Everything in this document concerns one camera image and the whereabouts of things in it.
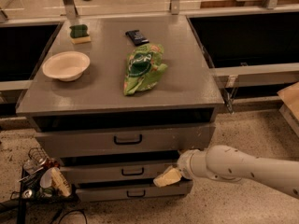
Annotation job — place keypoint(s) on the grey drawer cabinet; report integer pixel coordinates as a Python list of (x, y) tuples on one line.
[(186, 95)]

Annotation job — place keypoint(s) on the white cup in rack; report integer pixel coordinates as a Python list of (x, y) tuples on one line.
[(46, 179)]

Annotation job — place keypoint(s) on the green chip bag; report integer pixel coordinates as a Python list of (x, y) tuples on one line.
[(144, 68)]

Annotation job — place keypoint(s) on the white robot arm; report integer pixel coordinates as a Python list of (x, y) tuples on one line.
[(228, 164)]

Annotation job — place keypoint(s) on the brown cardboard box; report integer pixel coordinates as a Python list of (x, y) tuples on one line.
[(290, 98)]

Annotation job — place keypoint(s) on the white bowl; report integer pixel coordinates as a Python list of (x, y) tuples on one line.
[(66, 66)]

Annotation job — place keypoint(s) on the grey bottom drawer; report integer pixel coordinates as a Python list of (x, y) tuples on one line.
[(130, 189)]

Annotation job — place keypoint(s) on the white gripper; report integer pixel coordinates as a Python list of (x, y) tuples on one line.
[(186, 164)]

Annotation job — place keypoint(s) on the dark blue snack packet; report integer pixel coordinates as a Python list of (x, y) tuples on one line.
[(137, 38)]

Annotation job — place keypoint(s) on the green yellow sponge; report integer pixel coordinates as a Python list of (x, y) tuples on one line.
[(79, 34)]

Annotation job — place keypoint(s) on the grey top drawer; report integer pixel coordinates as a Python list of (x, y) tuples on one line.
[(120, 141)]

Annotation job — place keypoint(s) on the grey drawer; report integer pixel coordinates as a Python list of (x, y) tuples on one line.
[(120, 171), (130, 189), (120, 141)]

